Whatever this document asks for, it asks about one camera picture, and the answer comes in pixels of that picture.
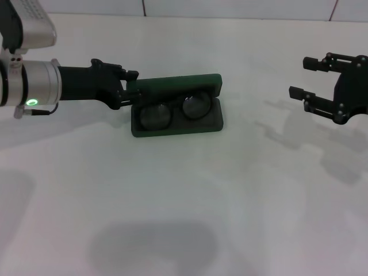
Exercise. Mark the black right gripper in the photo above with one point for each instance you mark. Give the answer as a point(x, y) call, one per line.
point(352, 92)

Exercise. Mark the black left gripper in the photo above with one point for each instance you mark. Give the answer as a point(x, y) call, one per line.
point(86, 83)

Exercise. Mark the green glasses case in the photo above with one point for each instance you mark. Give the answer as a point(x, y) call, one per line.
point(178, 83)

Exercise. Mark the black glasses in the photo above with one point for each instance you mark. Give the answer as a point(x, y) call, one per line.
point(195, 106)

